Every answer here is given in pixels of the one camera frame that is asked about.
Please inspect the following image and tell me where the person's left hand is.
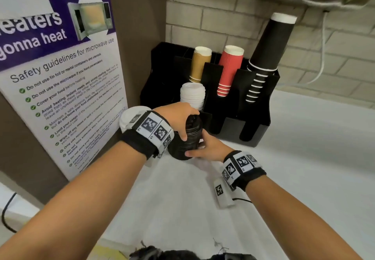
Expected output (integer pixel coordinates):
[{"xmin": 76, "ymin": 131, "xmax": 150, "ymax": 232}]
[{"xmin": 154, "ymin": 102, "xmax": 200, "ymax": 142}]

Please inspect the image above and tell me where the person's right hand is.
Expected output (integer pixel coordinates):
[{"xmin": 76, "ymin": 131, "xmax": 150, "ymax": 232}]
[{"xmin": 184, "ymin": 130, "xmax": 235, "ymax": 163}]

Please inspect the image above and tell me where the stack of black lids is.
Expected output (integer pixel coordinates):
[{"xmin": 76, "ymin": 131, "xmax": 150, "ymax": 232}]
[{"xmin": 167, "ymin": 115, "xmax": 203, "ymax": 161}]

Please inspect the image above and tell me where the stack of white lids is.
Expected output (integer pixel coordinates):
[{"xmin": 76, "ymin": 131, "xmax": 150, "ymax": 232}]
[
  {"xmin": 179, "ymin": 82, "xmax": 205, "ymax": 111},
  {"xmin": 118, "ymin": 106, "xmax": 147, "ymax": 133}
]

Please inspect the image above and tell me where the black cup and lid organizer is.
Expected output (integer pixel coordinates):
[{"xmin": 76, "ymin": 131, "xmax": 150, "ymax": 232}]
[{"xmin": 140, "ymin": 42, "xmax": 281, "ymax": 148}]

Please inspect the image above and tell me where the person's right forearm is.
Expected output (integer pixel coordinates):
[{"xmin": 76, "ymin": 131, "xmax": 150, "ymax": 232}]
[{"xmin": 243, "ymin": 176, "xmax": 358, "ymax": 260}]

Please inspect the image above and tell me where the person's left forearm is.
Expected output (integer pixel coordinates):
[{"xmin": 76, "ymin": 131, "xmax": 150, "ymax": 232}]
[{"xmin": 0, "ymin": 141, "xmax": 147, "ymax": 260}]

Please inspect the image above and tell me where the left marker wristband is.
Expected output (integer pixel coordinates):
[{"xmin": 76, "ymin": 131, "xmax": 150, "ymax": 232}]
[{"xmin": 120, "ymin": 110, "xmax": 175, "ymax": 160}]

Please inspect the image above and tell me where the marker wristband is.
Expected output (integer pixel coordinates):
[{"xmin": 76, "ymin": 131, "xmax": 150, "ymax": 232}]
[
  {"xmin": 120, "ymin": 110, "xmax": 175, "ymax": 160},
  {"xmin": 221, "ymin": 150, "xmax": 267, "ymax": 192}
]

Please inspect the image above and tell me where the right marker wristband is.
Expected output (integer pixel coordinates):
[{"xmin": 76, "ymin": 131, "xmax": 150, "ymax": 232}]
[{"xmin": 221, "ymin": 150, "xmax": 267, "ymax": 192}]

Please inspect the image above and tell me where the stack of gold paper cups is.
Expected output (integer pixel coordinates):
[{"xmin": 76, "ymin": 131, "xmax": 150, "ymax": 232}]
[{"xmin": 188, "ymin": 46, "xmax": 213, "ymax": 83}]

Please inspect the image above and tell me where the stack of red paper cups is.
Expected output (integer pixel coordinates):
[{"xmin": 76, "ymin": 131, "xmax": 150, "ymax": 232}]
[{"xmin": 216, "ymin": 45, "xmax": 245, "ymax": 97}]

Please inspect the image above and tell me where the microwave safety poster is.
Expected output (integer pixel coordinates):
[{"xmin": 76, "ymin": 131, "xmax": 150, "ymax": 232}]
[{"xmin": 0, "ymin": 0, "xmax": 129, "ymax": 181}]

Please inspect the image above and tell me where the stack of black paper cups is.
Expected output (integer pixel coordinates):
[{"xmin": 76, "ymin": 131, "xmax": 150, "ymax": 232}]
[{"xmin": 245, "ymin": 13, "xmax": 297, "ymax": 104}]

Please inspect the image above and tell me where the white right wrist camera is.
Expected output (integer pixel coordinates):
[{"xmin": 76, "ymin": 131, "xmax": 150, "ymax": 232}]
[{"xmin": 213, "ymin": 178, "xmax": 235, "ymax": 210}]

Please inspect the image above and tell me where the black chest camera mount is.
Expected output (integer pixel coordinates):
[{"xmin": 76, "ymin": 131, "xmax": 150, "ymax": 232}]
[{"xmin": 129, "ymin": 245, "xmax": 258, "ymax": 260}]

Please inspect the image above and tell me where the white power cable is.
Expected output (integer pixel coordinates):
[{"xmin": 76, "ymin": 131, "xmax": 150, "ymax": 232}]
[{"xmin": 281, "ymin": 11, "xmax": 328, "ymax": 87}]

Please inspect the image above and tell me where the black floor cable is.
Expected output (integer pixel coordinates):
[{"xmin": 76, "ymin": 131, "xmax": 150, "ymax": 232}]
[{"xmin": 1, "ymin": 192, "xmax": 18, "ymax": 234}]

